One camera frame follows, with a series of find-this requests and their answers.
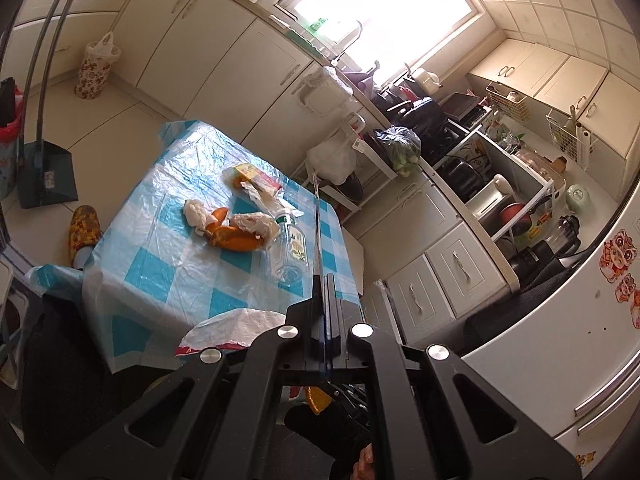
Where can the red frying pan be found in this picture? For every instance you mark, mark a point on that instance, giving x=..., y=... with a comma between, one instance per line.
x=520, y=215

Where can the red lion stickers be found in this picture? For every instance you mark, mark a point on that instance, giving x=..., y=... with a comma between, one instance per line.
x=617, y=260

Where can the small orange peel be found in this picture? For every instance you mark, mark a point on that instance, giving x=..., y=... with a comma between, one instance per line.
x=219, y=216

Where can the kitchen window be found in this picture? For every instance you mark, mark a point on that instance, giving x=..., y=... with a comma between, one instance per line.
x=390, y=0

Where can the black microwave oven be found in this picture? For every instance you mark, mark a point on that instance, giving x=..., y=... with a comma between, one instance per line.
x=465, y=110

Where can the large white plastic bag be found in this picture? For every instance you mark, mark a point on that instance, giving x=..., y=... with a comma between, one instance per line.
x=330, y=160

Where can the floral shopping bag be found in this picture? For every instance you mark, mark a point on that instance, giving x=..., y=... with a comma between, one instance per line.
x=95, y=67

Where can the large orange peel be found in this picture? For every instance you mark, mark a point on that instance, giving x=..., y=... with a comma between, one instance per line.
x=235, y=240

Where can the pale green round appliance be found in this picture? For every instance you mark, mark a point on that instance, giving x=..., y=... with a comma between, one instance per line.
x=578, y=198

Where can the white hanging waste bin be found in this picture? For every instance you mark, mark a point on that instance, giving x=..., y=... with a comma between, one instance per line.
x=325, y=95

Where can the green sink mat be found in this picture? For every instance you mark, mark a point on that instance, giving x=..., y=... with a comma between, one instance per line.
x=300, y=40

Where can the white refrigerator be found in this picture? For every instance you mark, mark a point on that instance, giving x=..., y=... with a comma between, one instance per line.
x=550, y=360

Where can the white countertop shelf rack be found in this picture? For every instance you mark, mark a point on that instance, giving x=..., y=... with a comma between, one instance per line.
x=495, y=142

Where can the green dish soap bottle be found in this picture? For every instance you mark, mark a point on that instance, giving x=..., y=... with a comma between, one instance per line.
x=319, y=23

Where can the blue checked tablecloth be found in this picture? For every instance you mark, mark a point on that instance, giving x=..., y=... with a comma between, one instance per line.
x=165, y=270

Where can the white tissue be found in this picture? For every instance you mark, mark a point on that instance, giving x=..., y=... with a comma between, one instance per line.
x=197, y=214

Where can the patterned yellow slipper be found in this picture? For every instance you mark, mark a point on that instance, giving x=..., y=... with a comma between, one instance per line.
x=320, y=400
x=84, y=232

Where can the black air fryer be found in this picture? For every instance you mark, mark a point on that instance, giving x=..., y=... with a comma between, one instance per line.
x=425, y=120

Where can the white wall cabinet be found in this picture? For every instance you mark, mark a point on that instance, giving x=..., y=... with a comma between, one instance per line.
x=565, y=85

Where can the dark lidded pan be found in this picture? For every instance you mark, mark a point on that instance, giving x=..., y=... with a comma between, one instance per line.
x=352, y=187

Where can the bin with red bag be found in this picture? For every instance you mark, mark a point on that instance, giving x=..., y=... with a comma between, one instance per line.
x=7, y=155

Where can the clear plastic bottle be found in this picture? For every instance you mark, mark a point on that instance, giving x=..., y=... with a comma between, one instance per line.
x=290, y=255

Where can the person's right hand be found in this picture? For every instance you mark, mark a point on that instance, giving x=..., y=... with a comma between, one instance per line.
x=362, y=465

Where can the person's black pants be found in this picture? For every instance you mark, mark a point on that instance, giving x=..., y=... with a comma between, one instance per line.
x=75, y=410

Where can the black blender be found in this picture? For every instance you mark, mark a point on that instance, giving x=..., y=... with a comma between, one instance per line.
x=562, y=235

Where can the bag of green vegetables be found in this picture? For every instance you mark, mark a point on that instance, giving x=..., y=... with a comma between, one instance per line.
x=400, y=152

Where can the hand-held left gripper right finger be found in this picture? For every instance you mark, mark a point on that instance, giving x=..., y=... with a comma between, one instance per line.
x=345, y=340

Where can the white kitchen base cabinets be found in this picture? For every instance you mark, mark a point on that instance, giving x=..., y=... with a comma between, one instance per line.
x=225, y=50

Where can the chrome faucet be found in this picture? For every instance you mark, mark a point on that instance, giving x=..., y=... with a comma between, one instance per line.
x=356, y=35

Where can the clear plastic wrapper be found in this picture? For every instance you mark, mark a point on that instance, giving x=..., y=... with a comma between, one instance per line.
x=267, y=197

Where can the purple plastic item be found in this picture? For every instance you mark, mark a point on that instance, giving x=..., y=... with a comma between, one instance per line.
x=362, y=77

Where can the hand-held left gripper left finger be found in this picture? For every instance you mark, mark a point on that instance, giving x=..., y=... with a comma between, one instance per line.
x=310, y=340

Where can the clear food container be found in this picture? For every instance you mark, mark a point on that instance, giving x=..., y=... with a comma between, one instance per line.
x=537, y=165

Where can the white trolley rack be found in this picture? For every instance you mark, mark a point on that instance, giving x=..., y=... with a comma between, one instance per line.
x=372, y=152

